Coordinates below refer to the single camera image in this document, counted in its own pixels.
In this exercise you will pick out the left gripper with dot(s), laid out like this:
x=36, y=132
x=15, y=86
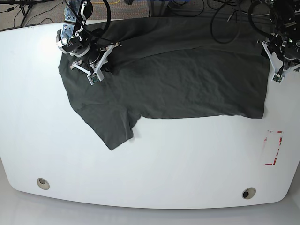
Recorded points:
x=284, y=55

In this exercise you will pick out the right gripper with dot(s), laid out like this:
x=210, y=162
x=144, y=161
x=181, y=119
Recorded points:
x=93, y=58

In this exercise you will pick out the dark grey t-shirt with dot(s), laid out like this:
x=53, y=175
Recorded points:
x=168, y=68

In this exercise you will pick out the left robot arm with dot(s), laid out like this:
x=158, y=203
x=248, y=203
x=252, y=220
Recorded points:
x=283, y=14

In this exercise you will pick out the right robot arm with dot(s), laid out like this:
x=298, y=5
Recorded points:
x=74, y=33

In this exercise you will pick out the red tape rectangle marking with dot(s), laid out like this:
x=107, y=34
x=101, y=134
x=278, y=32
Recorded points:
x=271, y=147

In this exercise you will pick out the black tripod stand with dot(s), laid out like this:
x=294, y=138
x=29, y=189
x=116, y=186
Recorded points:
x=24, y=8

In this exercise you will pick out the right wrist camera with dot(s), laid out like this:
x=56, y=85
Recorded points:
x=95, y=77

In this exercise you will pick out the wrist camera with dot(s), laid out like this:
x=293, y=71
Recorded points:
x=277, y=78
x=95, y=77

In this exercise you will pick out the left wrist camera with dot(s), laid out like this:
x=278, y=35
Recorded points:
x=277, y=78

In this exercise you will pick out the left table cable grommet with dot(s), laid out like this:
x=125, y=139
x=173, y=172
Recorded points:
x=43, y=184

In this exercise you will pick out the table cable grommet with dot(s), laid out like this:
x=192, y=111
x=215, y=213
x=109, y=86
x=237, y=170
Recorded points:
x=248, y=193
x=43, y=184

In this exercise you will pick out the right table cable grommet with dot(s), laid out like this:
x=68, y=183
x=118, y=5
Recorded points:
x=248, y=193

